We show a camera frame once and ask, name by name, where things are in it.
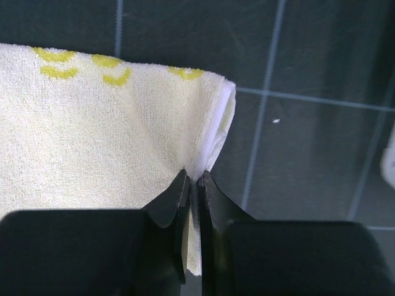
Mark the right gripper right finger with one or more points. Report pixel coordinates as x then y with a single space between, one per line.
216 212

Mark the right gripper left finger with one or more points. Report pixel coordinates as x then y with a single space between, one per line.
170 210

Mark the yellow towel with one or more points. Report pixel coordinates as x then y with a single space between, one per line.
88 131

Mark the black grid mat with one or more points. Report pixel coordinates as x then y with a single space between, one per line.
315 89

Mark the white perforated plastic basket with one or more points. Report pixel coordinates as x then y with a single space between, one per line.
387 165

